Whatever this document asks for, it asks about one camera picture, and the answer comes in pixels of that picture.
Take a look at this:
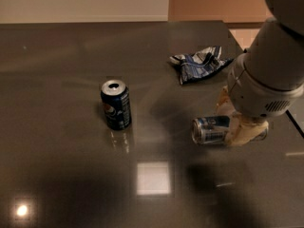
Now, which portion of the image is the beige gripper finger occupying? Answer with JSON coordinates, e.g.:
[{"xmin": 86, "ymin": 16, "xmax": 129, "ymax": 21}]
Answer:
[
  {"xmin": 224, "ymin": 111, "xmax": 269, "ymax": 147},
  {"xmin": 216, "ymin": 85, "xmax": 235, "ymax": 116}
]

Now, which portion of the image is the silver blue Red Bull can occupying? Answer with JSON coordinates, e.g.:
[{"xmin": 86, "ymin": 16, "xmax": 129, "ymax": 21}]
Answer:
[{"xmin": 192, "ymin": 116, "xmax": 268, "ymax": 145}]

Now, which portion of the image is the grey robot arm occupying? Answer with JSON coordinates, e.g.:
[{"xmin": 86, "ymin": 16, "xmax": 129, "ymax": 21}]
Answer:
[{"xmin": 216, "ymin": 0, "xmax": 304, "ymax": 146}]

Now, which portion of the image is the blue Pepsi can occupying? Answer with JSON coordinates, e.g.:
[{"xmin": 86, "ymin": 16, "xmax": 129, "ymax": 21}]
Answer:
[{"xmin": 101, "ymin": 80, "xmax": 132, "ymax": 130}]

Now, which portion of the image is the crumpled blue white chip bag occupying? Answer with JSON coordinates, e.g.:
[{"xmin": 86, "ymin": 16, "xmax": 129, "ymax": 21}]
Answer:
[{"xmin": 169, "ymin": 46, "xmax": 234, "ymax": 86}]

